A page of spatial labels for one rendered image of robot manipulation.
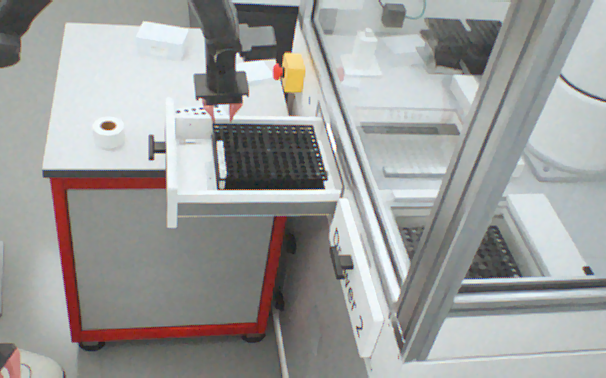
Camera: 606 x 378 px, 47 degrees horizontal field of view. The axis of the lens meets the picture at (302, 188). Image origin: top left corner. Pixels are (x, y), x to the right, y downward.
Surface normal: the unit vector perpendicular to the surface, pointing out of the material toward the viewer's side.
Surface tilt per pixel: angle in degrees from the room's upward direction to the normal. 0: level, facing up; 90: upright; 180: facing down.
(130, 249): 90
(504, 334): 90
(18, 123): 0
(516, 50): 90
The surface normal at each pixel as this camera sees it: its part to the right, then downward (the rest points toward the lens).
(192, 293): 0.16, 0.69
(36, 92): 0.14, -0.73
